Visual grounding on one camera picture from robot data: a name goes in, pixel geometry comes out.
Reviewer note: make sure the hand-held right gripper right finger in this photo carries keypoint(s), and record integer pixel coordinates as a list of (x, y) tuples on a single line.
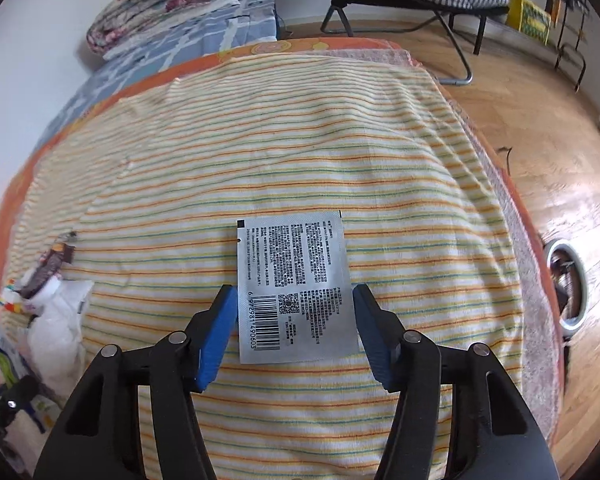
[(372, 332)]

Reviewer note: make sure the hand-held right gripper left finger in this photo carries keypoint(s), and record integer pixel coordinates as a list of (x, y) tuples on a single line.
[(216, 332)]

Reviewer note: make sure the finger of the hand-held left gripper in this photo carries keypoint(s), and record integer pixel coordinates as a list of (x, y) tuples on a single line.
[(15, 397)]

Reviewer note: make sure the white tissue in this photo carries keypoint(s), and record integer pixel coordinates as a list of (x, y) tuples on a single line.
[(60, 320)]

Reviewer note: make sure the silver printed sachet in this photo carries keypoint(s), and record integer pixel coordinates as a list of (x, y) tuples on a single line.
[(300, 260)]

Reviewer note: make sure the dark brown candy wrapper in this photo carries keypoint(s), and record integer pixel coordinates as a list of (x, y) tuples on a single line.
[(47, 267)]

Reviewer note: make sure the green yellow packet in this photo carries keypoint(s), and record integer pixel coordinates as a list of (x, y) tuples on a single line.
[(10, 360)]

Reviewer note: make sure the white rainbow dotted packet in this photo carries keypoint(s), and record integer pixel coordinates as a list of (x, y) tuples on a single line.
[(11, 300)]

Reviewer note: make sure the orange patterned bedsheet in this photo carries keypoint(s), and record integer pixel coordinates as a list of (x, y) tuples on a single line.
[(5, 210)]

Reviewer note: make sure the yellow striped towel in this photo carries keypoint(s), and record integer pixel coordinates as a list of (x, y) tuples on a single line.
[(280, 135)]

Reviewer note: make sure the round white container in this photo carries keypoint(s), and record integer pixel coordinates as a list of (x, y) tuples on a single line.
[(582, 285)]

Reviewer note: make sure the blue plaid sheet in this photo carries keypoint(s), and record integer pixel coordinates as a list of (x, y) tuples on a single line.
[(180, 45)]

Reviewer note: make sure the black folding chair striped cushion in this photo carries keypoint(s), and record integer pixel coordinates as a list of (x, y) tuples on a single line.
[(340, 15)]

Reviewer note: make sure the folded floral quilt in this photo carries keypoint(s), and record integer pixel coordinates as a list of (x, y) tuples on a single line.
[(155, 10)]

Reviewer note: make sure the yellow green patterned box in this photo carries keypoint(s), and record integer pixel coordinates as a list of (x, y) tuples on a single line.
[(530, 17)]

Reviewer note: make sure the black metal rack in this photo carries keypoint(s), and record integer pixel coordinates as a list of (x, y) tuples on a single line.
[(577, 45)]

